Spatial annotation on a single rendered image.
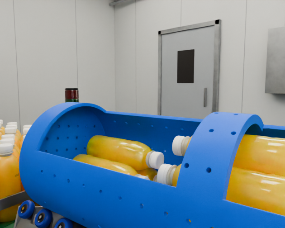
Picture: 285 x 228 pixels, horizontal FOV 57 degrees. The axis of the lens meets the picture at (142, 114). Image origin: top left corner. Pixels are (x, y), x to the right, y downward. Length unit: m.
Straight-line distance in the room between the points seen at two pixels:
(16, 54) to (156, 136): 4.48
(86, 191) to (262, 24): 3.76
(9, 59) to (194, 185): 4.76
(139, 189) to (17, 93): 4.68
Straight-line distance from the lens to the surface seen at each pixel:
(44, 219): 0.70
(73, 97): 1.25
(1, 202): 0.82
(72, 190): 0.53
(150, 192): 0.40
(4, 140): 0.89
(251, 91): 4.03
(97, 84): 5.74
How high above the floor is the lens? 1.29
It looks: 7 degrees down
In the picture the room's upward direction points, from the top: straight up
